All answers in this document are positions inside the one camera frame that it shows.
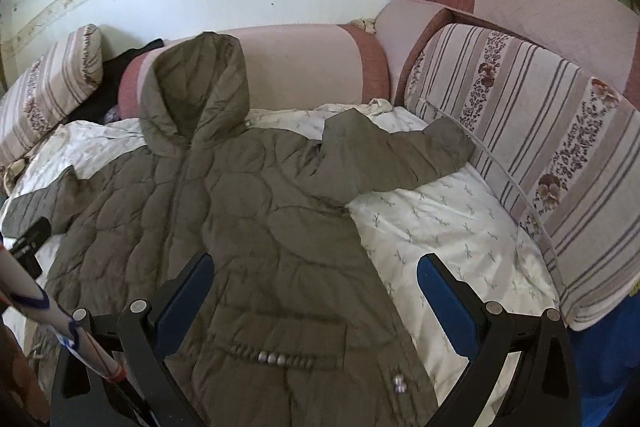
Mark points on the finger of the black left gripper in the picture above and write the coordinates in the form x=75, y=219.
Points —
x=27, y=246

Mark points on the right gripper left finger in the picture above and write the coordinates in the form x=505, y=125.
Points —
x=147, y=333

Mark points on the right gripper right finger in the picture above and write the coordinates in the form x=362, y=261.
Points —
x=544, y=388

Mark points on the olive quilted hooded jacket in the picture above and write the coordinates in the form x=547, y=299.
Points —
x=298, y=328

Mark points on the white patterned sleeve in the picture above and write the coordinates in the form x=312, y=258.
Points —
x=34, y=302

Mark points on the striped floral left pillow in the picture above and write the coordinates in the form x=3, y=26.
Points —
x=49, y=90

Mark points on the black garment behind pillow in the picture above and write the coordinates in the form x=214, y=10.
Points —
x=104, y=98

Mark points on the striped floral right cushion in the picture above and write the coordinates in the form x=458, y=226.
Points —
x=559, y=148

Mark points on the pink rear bolster cushion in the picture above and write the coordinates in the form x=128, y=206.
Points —
x=295, y=61

